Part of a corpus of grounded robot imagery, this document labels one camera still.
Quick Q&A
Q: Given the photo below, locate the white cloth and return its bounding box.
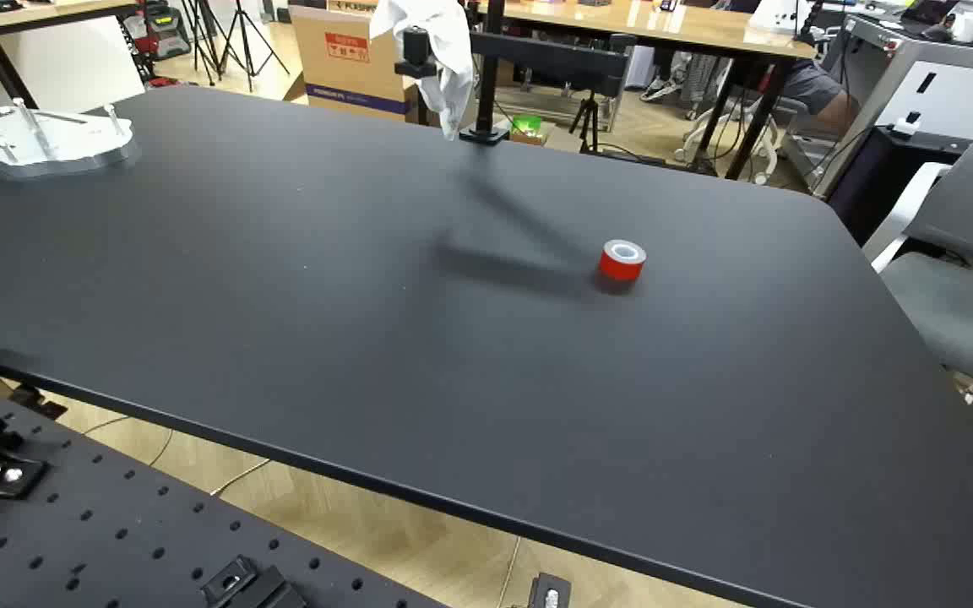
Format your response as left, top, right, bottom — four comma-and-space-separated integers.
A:
369, 0, 478, 143

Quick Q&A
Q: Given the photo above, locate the red tape roll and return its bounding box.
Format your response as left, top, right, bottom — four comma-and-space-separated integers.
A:
594, 236, 650, 289

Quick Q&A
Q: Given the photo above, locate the green object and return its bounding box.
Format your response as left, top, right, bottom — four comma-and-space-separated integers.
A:
508, 111, 549, 144

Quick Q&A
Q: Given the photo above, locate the small black tripod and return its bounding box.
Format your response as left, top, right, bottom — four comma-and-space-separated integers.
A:
567, 90, 607, 159

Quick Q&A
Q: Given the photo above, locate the black table modesty panel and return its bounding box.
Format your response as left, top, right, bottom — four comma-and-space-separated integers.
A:
472, 31, 635, 100

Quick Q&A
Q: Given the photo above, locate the cardboard box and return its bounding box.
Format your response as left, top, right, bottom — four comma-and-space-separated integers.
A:
287, 0, 412, 119

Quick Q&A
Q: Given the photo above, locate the wooden table with black legs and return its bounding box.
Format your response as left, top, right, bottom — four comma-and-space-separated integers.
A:
500, 0, 823, 182

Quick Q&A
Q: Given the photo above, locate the large black tripod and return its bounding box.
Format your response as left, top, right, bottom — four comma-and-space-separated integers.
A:
186, 0, 293, 94

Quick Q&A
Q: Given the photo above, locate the person's jeans leg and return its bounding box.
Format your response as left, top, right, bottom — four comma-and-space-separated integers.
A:
780, 60, 864, 144

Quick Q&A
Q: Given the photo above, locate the black perforated board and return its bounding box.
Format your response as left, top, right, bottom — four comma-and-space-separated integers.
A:
0, 319, 447, 608

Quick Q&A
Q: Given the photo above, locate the white board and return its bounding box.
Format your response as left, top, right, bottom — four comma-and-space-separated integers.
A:
0, 12, 147, 119

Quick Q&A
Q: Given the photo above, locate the grey office chair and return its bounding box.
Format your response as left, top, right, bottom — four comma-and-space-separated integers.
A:
874, 111, 973, 405

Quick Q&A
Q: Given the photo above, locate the white grey cabinet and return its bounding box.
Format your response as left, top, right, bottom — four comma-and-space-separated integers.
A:
806, 12, 973, 202

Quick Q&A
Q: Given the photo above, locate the wooden desk with black leg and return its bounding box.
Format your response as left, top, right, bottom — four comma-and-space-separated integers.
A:
0, 0, 143, 111

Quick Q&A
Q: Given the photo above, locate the small silver bracket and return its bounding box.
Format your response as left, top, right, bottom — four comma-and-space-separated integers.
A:
525, 569, 578, 608

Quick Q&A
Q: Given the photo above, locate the black mounting bracket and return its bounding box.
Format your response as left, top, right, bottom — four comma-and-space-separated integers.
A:
198, 551, 316, 608

